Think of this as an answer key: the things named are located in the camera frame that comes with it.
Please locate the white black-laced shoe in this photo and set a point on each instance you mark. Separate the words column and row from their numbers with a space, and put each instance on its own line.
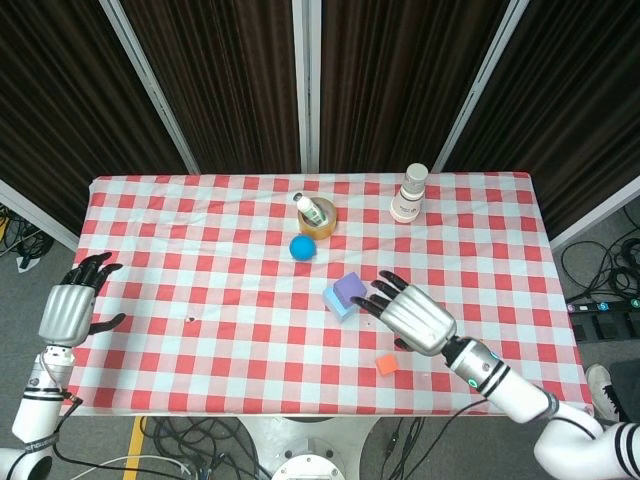
column 600, row 390

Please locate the small white green-label bottle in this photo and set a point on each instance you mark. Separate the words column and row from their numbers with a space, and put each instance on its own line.
column 310, row 210

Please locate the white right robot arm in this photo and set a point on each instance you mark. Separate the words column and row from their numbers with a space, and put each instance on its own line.
column 520, row 400

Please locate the purple block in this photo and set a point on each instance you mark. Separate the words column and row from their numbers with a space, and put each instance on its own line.
column 350, row 287

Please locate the red white checkered tablecloth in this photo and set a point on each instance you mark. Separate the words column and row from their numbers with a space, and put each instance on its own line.
column 200, row 350

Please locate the white silver robot base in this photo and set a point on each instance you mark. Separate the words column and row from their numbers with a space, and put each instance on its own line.
column 310, row 450

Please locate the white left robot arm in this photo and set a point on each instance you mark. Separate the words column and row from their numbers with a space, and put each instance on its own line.
column 37, row 415

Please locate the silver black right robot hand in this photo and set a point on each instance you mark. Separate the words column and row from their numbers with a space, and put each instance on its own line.
column 417, row 320

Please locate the black power strip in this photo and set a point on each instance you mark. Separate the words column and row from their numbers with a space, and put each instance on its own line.
column 605, row 305

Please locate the white aluminium partition post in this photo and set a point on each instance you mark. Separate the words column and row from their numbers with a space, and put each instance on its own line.
column 306, row 85
column 150, row 85
column 595, row 212
column 35, row 212
column 477, row 85

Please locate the amber packing tape roll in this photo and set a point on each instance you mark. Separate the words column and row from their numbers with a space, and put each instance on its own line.
column 328, row 227

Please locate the blue ball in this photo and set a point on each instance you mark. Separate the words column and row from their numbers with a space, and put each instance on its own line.
column 302, row 248

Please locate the small orange cube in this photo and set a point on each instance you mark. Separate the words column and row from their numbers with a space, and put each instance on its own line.
column 386, row 365

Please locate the grey upturned paper cup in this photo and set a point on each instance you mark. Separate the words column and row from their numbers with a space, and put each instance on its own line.
column 416, row 177

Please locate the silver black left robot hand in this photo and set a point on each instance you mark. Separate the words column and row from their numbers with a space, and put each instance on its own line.
column 65, row 315

